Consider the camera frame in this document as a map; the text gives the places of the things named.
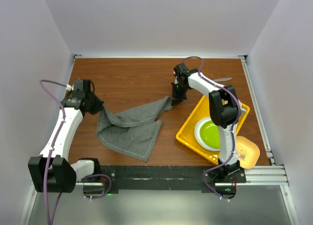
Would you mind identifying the grey cloth napkin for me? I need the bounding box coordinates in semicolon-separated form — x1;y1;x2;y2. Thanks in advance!
96;96;173;162

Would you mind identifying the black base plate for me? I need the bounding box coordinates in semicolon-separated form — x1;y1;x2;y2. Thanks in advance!
82;165;246;200

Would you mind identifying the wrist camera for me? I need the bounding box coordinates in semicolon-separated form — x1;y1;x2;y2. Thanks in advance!
67;79;95;97
174;63;198;83

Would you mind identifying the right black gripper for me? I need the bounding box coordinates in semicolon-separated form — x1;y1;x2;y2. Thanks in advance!
171;82;189;106

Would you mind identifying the white cup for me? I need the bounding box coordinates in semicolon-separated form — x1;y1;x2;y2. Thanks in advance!
239;102;247;116

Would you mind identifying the green plate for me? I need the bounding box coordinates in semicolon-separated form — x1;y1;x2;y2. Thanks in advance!
200;120;220;149

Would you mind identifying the white plate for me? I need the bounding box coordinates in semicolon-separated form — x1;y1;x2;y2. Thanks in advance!
194;117;220;152

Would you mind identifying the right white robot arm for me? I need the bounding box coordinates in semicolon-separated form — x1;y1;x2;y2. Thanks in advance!
171;66;241;182

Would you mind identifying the yellow plastic tray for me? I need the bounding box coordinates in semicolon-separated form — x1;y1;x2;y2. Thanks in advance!
176;95;250;166

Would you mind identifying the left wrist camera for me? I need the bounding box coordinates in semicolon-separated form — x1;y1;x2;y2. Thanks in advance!
67;79;95;97

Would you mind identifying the silver table knife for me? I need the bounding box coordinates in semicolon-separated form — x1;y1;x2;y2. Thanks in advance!
214;77;232;83

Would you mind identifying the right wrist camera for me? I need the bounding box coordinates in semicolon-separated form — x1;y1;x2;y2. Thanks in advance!
174;63;198;83

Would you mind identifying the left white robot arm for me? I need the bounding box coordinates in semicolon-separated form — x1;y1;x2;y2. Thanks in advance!
28;91;103;193

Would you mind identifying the orange square plate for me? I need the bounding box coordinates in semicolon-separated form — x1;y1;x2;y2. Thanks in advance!
236;136;260;169

